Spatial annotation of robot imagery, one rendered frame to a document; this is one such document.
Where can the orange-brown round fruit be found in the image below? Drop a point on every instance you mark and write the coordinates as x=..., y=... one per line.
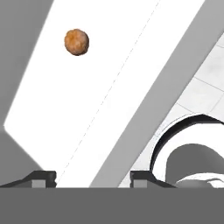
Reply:
x=76, y=42

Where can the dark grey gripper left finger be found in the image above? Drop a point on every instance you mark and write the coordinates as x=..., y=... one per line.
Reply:
x=43, y=176

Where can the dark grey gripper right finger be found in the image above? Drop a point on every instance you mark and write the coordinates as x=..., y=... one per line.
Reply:
x=141, y=176

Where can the white round thing black rim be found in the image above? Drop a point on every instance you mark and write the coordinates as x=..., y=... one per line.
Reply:
x=192, y=135

